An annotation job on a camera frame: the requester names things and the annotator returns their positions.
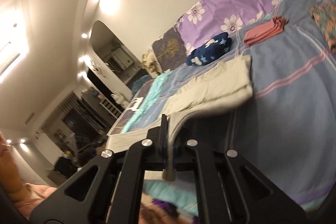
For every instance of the dark tree-print pillow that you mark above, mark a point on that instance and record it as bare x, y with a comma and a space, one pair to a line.
169, 50

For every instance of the turquoise fuzzy blanket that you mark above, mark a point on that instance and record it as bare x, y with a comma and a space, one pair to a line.
151, 97

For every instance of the folded floral patterned garment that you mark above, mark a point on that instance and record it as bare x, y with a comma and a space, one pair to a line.
324, 16

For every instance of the beige crumpled cloth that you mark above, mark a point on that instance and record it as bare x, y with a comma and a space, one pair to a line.
150, 64

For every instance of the blue plaid bedsheet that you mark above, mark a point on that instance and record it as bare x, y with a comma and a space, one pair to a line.
286, 129

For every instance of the purple floral pillow cover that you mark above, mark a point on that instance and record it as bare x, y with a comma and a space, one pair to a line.
208, 18

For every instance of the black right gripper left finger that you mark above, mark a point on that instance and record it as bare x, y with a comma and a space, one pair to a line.
108, 189

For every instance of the folded pink garment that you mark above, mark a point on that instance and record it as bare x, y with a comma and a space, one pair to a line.
265, 31

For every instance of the navy star fleece garment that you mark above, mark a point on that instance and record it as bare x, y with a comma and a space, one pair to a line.
210, 51

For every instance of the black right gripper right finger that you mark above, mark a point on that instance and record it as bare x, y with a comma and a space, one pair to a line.
231, 190

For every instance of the beige grey shirt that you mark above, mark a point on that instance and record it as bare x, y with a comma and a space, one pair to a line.
223, 88

